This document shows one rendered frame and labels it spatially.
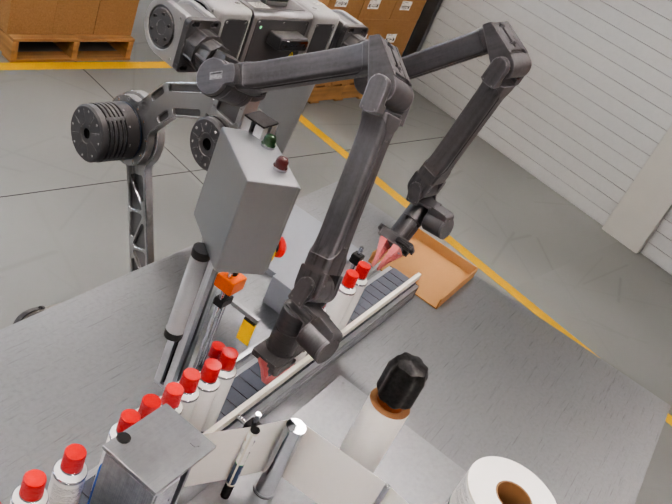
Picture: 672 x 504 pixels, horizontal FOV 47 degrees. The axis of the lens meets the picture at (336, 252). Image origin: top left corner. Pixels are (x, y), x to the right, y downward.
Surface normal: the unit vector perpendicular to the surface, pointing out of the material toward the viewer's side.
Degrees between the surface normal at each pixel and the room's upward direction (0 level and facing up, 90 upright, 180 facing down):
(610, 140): 90
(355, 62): 80
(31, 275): 0
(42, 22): 90
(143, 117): 90
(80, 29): 90
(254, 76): 68
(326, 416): 0
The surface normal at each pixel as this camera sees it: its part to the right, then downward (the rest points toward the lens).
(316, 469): -0.46, 0.34
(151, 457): 0.36, -0.78
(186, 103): -0.65, 0.18
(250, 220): 0.35, 0.62
